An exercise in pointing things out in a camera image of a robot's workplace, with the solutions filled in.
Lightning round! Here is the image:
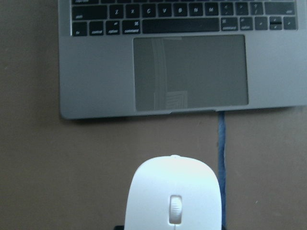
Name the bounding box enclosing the grey laptop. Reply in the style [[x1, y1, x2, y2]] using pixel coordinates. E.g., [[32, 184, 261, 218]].
[[58, 0, 307, 119]]

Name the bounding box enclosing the white computer mouse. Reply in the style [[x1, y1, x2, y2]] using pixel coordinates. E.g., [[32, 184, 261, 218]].
[[124, 155, 222, 230]]

